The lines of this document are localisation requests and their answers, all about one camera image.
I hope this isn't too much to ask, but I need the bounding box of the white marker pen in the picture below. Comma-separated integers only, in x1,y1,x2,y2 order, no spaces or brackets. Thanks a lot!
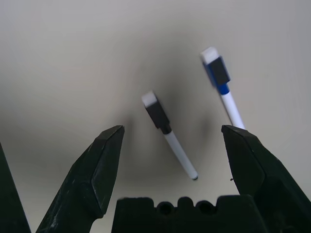
141,90,199,181
200,47,246,130

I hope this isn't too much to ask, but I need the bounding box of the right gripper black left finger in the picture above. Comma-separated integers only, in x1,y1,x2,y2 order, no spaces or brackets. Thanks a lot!
36,125,126,233

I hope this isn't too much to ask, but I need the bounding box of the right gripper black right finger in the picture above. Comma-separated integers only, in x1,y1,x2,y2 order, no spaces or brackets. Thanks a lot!
221,124,311,233

